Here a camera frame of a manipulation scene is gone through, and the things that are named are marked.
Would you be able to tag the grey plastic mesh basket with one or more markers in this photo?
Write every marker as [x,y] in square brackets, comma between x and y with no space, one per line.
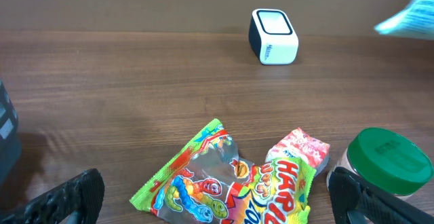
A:
[11,147]

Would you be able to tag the orange white snack packet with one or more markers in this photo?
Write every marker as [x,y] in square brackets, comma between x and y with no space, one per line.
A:
[300,144]

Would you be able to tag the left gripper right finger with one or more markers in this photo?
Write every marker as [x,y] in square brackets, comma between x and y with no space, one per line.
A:
[356,201]

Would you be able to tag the green lid jar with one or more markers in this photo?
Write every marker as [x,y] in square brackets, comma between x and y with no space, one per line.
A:
[387,160]

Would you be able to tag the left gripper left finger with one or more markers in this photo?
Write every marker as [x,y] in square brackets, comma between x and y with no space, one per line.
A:
[79,198]

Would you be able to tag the white barcode scanner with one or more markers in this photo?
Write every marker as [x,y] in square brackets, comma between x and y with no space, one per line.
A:
[272,37]

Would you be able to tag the teal tissue packet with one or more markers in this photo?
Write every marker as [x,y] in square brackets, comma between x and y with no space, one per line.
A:
[414,21]

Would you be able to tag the colourful gummy candy bag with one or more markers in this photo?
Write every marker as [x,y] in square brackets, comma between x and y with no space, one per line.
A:
[208,182]

